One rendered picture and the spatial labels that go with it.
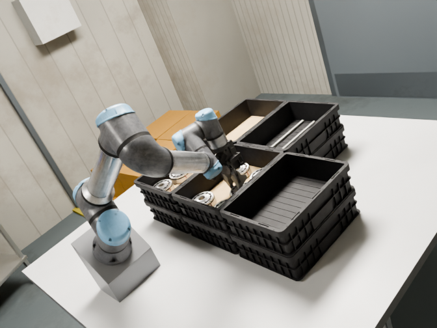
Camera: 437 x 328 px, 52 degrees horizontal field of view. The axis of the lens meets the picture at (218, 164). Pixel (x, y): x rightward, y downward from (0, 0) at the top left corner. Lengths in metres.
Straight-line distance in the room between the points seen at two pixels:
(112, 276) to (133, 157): 0.63
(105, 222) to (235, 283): 0.50
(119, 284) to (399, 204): 1.09
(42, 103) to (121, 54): 0.90
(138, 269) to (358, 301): 0.84
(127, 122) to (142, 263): 0.70
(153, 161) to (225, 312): 0.58
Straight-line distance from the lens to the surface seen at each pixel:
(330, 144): 2.04
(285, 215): 1.64
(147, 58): 4.63
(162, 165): 1.32
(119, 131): 1.31
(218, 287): 1.66
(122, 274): 1.80
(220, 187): 1.93
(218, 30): 4.65
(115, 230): 1.60
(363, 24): 3.97
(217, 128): 1.71
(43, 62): 4.14
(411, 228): 1.67
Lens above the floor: 1.80
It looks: 27 degrees down
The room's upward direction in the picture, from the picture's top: 22 degrees counter-clockwise
